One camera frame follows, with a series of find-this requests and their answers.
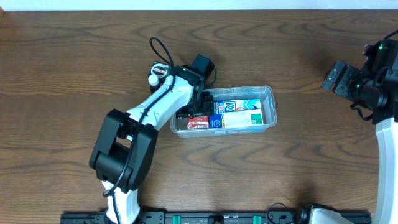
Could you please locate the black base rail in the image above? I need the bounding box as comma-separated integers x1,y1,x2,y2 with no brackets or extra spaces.
60,210,373,224

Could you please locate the dark green small box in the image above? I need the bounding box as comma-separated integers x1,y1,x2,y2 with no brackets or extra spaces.
148,61,171,84

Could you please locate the white blue Panadol box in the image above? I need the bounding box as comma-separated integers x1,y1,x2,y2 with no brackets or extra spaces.
223,109,264,128

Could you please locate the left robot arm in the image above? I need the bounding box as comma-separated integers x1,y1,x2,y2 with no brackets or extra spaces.
89,55,215,223

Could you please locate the blue Kool Fever box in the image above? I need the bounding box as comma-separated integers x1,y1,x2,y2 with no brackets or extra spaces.
209,98,262,129

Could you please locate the clear plastic container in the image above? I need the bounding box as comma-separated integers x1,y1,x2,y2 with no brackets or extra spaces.
170,86,277,138

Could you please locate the red Panadol box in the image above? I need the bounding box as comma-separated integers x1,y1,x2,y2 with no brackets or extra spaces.
187,116,210,129

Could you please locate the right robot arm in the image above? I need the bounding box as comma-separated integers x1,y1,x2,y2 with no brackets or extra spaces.
321,32,397,224

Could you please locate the left black cable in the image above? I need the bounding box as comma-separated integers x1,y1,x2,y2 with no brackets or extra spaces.
102,36,175,224

